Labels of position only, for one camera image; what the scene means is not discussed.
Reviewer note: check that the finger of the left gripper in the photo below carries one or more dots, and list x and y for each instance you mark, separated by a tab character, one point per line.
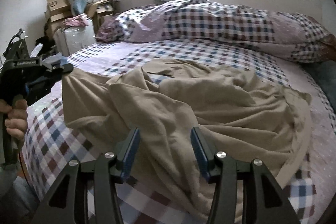
58	68

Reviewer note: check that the white striped storage box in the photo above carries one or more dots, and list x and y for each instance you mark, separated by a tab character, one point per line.
72	39

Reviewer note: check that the cardboard boxes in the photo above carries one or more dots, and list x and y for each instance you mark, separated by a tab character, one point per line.
56	12

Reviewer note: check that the checkered bed sheet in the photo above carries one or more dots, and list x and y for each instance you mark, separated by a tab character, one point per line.
50	144

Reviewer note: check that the beige long-sleeve garment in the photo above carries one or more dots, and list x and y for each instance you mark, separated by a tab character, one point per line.
241	114

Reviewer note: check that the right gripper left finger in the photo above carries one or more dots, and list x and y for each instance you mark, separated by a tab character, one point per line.
67	199

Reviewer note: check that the blue-grey cartoon pillow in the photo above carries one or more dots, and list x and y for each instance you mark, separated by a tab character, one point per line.
324	74

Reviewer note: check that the person's left hand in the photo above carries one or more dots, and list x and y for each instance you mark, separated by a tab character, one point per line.
16	121

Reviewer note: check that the checkered rolled duvet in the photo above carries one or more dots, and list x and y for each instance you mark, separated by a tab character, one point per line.
292	37

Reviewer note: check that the pink cloth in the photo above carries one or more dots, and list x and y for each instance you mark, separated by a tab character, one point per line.
81	20

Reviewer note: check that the light sleeve forearm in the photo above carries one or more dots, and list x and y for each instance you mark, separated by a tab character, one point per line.
18	201

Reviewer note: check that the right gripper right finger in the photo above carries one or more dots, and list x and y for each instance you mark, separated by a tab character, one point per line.
263	199

